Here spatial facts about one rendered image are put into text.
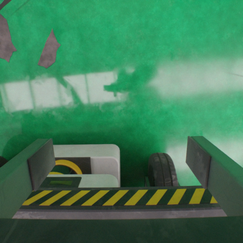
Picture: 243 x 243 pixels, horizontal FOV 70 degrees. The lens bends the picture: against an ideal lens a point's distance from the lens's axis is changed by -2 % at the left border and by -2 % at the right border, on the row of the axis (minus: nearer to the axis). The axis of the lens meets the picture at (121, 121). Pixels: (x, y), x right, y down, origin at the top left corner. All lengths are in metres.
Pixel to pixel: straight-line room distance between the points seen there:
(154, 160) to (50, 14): 0.46
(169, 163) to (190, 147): 0.29
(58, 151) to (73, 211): 0.24
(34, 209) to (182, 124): 0.43
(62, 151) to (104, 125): 0.14
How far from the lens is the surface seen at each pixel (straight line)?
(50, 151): 0.17
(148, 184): 0.47
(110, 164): 0.42
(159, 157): 0.47
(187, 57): 0.53
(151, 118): 0.52
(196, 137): 0.16
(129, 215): 0.25
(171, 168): 0.44
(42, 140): 0.17
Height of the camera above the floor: 0.50
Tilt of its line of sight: 75 degrees down
